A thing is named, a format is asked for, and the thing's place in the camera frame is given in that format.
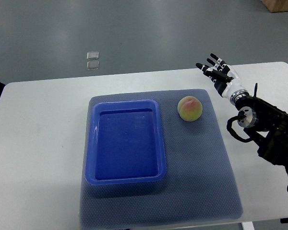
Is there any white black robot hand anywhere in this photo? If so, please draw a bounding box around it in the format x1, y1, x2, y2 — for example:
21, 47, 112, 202
195, 53, 244, 100

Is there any yellow red peach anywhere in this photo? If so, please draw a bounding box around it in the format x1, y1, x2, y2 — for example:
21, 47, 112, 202
177, 96, 203, 122

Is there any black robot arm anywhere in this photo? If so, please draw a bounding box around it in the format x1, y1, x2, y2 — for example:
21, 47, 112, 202
227, 84, 288, 175

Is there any brown cardboard box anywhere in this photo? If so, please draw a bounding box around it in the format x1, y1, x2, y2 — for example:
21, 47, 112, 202
261, 0, 288, 13

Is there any grey blue mesh mat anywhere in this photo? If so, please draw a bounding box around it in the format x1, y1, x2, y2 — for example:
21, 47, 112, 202
79, 89, 243, 230

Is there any blue plastic tray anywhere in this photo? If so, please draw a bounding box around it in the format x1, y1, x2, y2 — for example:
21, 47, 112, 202
84, 99, 167, 185

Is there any lower clear floor tile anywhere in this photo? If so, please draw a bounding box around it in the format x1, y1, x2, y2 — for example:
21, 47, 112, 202
87, 60, 99, 70

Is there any clear floor tile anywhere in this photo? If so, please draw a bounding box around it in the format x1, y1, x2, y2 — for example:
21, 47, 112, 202
87, 60, 99, 70
87, 51, 99, 60

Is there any upper clear floor tile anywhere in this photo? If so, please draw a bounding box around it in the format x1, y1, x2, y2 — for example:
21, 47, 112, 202
87, 51, 99, 60

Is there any white table leg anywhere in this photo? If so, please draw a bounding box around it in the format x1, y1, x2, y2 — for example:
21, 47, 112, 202
241, 221, 255, 230

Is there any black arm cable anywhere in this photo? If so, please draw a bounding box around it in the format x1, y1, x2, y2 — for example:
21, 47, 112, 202
227, 115, 254, 143

